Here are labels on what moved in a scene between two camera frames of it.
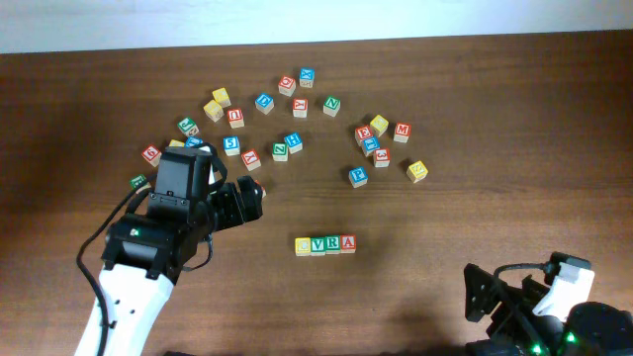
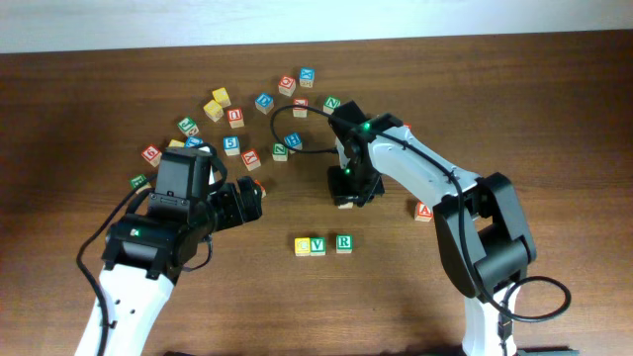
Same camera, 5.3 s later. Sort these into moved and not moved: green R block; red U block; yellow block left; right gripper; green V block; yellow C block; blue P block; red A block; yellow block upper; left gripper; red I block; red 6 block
Moved: green R block; right gripper; red A block; blue P block
Not moved: yellow C block; left gripper; yellow block upper; green V block; yellow block left; red U block; red I block; red 6 block
